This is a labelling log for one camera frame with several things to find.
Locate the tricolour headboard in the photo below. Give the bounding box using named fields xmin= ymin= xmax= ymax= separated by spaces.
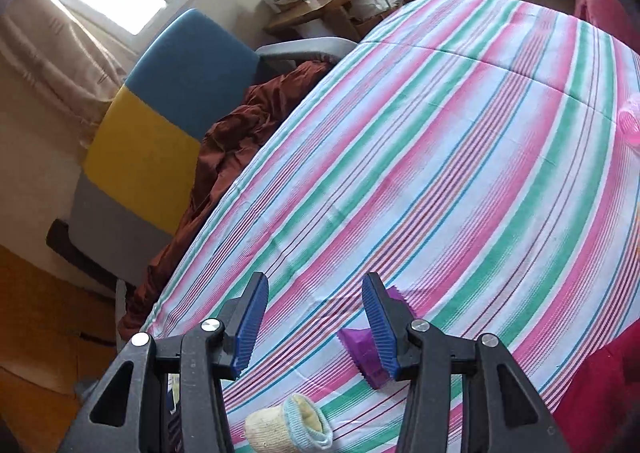
xmin=47 ymin=9 xmax=259 ymax=291

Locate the pink patterned curtain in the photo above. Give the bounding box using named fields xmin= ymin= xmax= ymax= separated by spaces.
xmin=1 ymin=0 xmax=126 ymax=139

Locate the wooden desk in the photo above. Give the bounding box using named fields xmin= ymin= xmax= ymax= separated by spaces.
xmin=264 ymin=0 xmax=362 ymax=42

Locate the maroon blanket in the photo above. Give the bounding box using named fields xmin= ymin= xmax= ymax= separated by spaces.
xmin=117 ymin=61 xmax=334 ymax=340

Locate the small purple snack packet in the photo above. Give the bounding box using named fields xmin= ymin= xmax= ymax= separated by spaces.
xmin=336 ymin=286 xmax=409 ymax=390

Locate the red quilt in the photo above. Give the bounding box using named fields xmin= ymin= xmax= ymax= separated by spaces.
xmin=553 ymin=322 xmax=639 ymax=452

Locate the cream sock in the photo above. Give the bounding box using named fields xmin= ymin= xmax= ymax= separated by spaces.
xmin=244 ymin=393 xmax=333 ymax=453

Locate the striped bed sheet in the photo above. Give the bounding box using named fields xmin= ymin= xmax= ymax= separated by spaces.
xmin=144 ymin=0 xmax=639 ymax=452

